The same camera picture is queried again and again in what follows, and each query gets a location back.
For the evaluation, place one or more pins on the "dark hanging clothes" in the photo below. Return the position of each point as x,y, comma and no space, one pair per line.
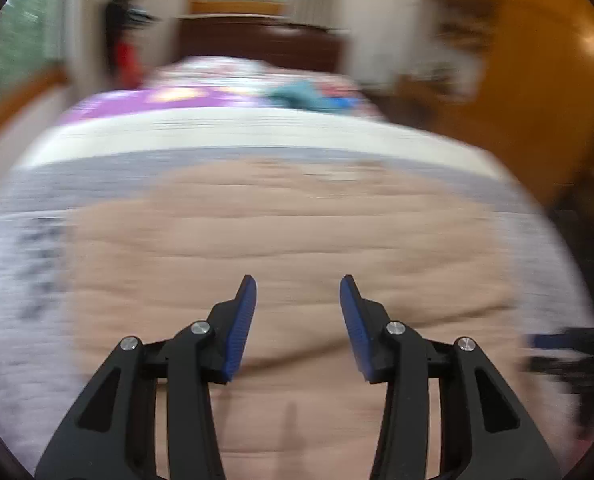
119,20

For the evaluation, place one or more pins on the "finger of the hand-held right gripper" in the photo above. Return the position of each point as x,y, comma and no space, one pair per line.
547,341

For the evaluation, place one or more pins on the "beige quilted jacket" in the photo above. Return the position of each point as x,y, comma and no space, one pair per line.
287,230

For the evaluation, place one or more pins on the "red hanging cloth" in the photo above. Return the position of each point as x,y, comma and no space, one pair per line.
127,62

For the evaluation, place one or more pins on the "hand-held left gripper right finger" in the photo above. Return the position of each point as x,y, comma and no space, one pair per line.
359,332

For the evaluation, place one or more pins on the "dark wooden headboard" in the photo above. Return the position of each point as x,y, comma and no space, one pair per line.
257,40

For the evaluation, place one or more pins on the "wooden wardrobe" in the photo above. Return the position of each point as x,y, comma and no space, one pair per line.
537,70

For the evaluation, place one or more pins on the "teal cloth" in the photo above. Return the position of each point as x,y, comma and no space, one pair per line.
302,95

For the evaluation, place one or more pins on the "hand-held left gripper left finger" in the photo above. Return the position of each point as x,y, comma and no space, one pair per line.
237,332

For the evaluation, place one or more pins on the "purple floral blanket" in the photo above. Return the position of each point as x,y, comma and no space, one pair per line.
142,100

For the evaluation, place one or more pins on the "grey floral bedspread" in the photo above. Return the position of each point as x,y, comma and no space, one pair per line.
32,260

